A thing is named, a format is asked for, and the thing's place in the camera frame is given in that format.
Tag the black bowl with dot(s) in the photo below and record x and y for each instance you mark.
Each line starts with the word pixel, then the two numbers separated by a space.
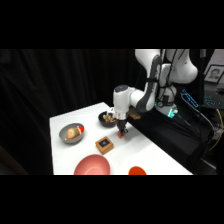
pixel 104 124

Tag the pink bowl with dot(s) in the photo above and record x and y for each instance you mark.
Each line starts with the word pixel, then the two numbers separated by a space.
pixel 92 165

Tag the framed portrait picture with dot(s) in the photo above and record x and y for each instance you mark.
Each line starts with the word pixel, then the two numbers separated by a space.
pixel 214 74

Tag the stuffed toy with red cap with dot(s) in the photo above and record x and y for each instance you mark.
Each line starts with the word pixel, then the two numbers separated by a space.
pixel 74 132

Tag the small green light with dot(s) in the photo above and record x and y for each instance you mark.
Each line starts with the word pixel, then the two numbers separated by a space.
pixel 172 112

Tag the beige food pieces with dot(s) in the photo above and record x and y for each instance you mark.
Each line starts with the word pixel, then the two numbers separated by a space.
pixel 108 117

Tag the wooden box with blue top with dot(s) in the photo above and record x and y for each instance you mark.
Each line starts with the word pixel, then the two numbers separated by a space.
pixel 104 145

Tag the black curtain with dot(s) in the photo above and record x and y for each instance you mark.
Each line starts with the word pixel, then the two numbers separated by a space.
pixel 40 86

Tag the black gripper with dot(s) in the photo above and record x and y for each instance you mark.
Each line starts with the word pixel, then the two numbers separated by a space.
pixel 121 119

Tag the orange bowl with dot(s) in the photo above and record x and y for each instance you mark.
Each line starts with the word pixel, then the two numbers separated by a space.
pixel 137 171

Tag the red ball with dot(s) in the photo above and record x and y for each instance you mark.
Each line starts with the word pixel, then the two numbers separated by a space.
pixel 123 135

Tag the blue glowing device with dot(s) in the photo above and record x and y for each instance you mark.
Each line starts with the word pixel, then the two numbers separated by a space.
pixel 190 99

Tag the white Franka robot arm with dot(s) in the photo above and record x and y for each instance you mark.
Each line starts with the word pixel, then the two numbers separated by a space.
pixel 150 90

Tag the black robot stand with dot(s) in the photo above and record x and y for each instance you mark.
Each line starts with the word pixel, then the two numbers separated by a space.
pixel 166 136

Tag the gray bowl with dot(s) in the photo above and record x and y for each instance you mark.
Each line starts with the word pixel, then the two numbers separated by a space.
pixel 68 139

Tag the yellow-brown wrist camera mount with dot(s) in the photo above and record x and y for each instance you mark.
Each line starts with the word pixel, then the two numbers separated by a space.
pixel 134 114

